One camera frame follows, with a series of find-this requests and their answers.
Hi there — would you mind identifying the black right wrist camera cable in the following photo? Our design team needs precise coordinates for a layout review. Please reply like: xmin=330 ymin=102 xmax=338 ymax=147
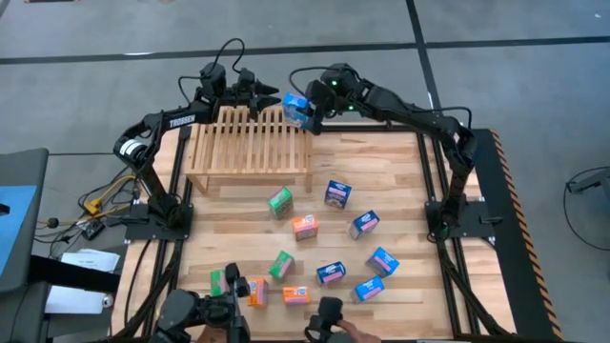
xmin=288 ymin=65 xmax=335 ymax=97

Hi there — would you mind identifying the blue Rice Krispies cereal box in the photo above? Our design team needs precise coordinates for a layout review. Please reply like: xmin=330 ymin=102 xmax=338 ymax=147
xmin=365 ymin=246 xmax=401 ymax=279
xmin=350 ymin=275 xmax=386 ymax=305
xmin=281 ymin=91 xmax=312 ymax=131

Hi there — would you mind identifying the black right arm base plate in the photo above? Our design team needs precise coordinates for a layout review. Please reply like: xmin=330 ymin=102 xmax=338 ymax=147
xmin=424 ymin=199 xmax=497 ymax=240

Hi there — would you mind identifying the white paper sheet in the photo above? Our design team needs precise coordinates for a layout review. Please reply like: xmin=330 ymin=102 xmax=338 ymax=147
xmin=45 ymin=284 xmax=115 ymax=315
xmin=60 ymin=248 xmax=121 ymax=274

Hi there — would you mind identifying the black aluminium table frame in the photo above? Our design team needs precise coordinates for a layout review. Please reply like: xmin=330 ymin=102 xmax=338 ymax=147
xmin=112 ymin=122 xmax=516 ymax=343

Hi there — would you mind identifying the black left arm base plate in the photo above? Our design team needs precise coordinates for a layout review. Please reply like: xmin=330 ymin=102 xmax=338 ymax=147
xmin=124 ymin=202 xmax=194 ymax=242

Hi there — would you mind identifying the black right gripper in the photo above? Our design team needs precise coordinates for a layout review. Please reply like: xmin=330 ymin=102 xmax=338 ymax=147
xmin=299 ymin=79 xmax=335 ymax=136

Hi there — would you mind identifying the grey metal stand leg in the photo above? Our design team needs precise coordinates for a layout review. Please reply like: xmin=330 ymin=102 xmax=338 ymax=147
xmin=565 ymin=166 xmax=610 ymax=195

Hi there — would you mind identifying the black power adapter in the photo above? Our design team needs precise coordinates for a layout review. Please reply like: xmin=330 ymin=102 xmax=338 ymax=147
xmin=80 ymin=219 xmax=107 ymax=241

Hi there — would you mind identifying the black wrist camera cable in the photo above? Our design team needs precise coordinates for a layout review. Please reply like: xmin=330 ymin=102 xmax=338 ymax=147
xmin=288 ymin=65 xmax=335 ymax=97
xmin=178 ymin=37 xmax=247 ymax=104

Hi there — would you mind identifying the black flat bar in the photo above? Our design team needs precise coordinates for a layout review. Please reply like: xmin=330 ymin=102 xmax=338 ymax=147
xmin=28 ymin=254 xmax=121 ymax=294

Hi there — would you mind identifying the blue panel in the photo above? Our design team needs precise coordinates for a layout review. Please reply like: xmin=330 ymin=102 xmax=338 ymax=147
xmin=0 ymin=184 xmax=38 ymax=278

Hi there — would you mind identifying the green Apple Jacks cereal box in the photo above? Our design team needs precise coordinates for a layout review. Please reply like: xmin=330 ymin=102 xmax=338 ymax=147
xmin=210 ymin=269 xmax=230 ymax=298
xmin=268 ymin=251 xmax=296 ymax=281
xmin=267 ymin=186 xmax=295 ymax=221

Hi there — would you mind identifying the person's hand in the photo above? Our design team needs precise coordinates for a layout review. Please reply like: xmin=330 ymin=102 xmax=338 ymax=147
xmin=335 ymin=318 xmax=382 ymax=343

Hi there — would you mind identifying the thin black floor cable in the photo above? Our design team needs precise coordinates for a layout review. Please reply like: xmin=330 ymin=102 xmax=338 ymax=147
xmin=563 ymin=165 xmax=610 ymax=252

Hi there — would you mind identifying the wooden slatted shelf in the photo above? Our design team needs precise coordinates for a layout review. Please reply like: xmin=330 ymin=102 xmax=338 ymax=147
xmin=184 ymin=105 xmax=315 ymax=194

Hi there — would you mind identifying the blue Frosted Flakes cereal box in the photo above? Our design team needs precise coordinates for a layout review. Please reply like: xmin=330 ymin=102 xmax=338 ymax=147
xmin=348 ymin=210 xmax=381 ymax=241
xmin=324 ymin=179 xmax=354 ymax=211
xmin=315 ymin=260 xmax=348 ymax=287

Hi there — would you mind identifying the black left wrist camera cable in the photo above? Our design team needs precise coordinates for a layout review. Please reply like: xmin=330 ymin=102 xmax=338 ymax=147
xmin=178 ymin=37 xmax=247 ymax=104

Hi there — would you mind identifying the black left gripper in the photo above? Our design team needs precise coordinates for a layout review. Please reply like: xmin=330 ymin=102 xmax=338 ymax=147
xmin=228 ymin=83 xmax=283 ymax=120

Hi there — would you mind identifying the orange Mini-Wheats cereal box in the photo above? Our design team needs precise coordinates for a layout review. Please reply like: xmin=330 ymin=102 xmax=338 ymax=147
xmin=281 ymin=285 xmax=312 ymax=306
xmin=291 ymin=213 xmax=319 ymax=242
xmin=247 ymin=277 xmax=270 ymax=308

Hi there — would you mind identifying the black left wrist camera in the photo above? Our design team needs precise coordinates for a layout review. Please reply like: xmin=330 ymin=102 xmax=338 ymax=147
xmin=236 ymin=68 xmax=257 ymax=91

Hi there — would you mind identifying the yellow power cable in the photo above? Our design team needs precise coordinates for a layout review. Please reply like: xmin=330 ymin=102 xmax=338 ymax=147
xmin=81 ymin=174 xmax=144 ymax=216

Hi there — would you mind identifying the dark grey side table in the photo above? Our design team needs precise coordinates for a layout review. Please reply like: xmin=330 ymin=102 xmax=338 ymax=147
xmin=0 ymin=147 xmax=51 ymax=294

